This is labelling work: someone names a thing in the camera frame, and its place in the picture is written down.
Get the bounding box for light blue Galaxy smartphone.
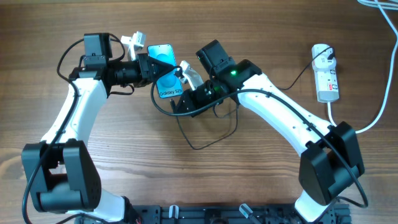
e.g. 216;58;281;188
146;43;184;100

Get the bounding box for black charger cable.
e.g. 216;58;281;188
169;45;336;151

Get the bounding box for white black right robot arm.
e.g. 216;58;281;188
173;40;368;223

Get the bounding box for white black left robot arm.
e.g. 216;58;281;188
21;32;173;223

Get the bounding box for white power strip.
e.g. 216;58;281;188
312;44;340;103

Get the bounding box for black mounting rail base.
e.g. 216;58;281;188
74;203;352;224

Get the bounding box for white power strip cord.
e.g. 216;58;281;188
326;0;398;135

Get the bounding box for white cables at corner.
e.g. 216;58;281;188
356;0;398;11

